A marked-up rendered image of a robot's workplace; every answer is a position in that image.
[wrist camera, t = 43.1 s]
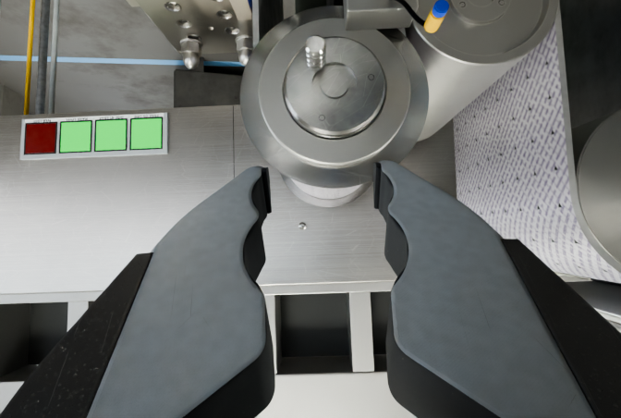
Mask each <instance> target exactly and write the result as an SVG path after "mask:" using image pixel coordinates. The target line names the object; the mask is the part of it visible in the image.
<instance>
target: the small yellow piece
mask: <svg viewBox="0 0 621 418"><path fill-rule="evenodd" d="M394 1H397V2H398V3H400V4H401V5H402V6H403V7H404V8H405V9H406V10H407V12H408V13H409V14H410V16H412V17H413V18H414V19H415V20H416V21H417V22H418V23H419V24H420V25H421V26H422V27H424V29H425V30H426V31H427V32H436V31H437V30H438V28H439V26H440V25H441V23H442V21H443V20H444V17H445V15H446V12H447V10H448V8H449V4H448V3H447V2H446V1H445V0H438V1H437V2H436V3H435V4H434V6H433V8H432V10H431V12H430V14H429V16H428V17H427V19H426V21H425V20H423V19H422V18H420V17H419V16H418V15H417V14H416V13H415V11H414V10H413V9H412V7H411V6H410V5H409V4H408V2H407V1H406V0H394Z"/></svg>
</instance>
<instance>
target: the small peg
mask: <svg viewBox="0 0 621 418"><path fill-rule="evenodd" d="M305 51H306V61H307V66H308V68H309V69H310V70H312V71H320V70H322V69H323V68H324V66H325V58H326V42H325V40H324V38H323V37H321V36H319V35H312V36H311V37H309V38H308V39H307V41H306V42H305Z"/></svg>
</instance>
